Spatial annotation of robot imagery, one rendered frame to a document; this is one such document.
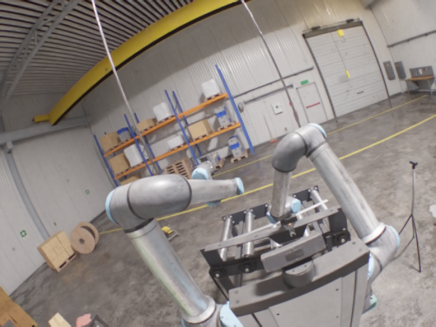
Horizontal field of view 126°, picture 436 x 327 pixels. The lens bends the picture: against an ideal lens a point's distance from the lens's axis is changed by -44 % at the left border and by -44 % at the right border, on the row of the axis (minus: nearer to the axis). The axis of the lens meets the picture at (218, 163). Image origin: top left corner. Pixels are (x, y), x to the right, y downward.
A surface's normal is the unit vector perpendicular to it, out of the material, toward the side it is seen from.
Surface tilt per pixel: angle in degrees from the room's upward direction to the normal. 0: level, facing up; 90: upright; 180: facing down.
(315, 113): 90
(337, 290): 90
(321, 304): 90
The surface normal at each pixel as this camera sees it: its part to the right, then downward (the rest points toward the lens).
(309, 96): -0.15, 0.29
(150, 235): 0.62, -0.11
